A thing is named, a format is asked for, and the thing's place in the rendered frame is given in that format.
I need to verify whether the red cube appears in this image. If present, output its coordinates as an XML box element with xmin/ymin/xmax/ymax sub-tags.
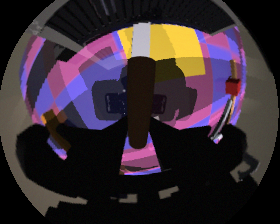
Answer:
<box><xmin>225</xmin><ymin>77</ymin><xmax>241</xmax><ymax>96</ymax></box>

